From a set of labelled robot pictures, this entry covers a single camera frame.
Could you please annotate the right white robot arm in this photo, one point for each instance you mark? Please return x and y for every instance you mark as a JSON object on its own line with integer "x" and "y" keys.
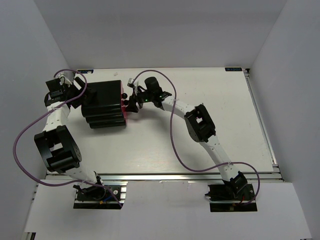
{"x": 199, "y": 124}

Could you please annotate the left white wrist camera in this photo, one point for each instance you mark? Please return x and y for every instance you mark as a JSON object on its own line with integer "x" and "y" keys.
{"x": 64, "y": 73}

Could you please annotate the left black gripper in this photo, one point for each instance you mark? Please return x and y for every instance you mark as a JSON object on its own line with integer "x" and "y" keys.
{"x": 73, "y": 87}

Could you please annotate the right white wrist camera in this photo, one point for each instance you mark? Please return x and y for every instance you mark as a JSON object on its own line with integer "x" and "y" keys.
{"x": 133, "y": 83}

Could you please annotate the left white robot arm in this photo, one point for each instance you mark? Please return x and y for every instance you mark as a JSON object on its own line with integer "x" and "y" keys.
{"x": 57, "y": 147}

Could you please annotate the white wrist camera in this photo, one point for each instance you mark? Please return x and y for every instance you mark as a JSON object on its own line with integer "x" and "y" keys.
{"x": 64, "y": 73}
{"x": 133, "y": 83}

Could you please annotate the blue label sticker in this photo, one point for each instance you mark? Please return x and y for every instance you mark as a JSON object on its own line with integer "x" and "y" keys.
{"x": 233, "y": 69}
{"x": 85, "y": 71}

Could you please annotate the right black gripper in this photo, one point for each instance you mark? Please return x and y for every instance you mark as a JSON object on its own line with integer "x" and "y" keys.
{"x": 133, "y": 100}

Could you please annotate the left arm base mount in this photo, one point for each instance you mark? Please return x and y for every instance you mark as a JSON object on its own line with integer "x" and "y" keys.
{"x": 89, "y": 197}

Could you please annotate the blue label sticker left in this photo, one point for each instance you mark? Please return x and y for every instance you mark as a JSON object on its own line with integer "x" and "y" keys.
{"x": 85, "y": 71}

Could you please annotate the black drawer cabinet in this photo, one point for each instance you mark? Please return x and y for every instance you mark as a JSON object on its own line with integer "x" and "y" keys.
{"x": 105, "y": 110}

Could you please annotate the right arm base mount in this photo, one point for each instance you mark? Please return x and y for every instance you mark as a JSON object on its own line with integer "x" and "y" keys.
{"x": 223, "y": 200}

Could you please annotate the blue label sticker right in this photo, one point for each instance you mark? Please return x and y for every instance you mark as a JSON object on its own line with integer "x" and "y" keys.
{"x": 233, "y": 69}

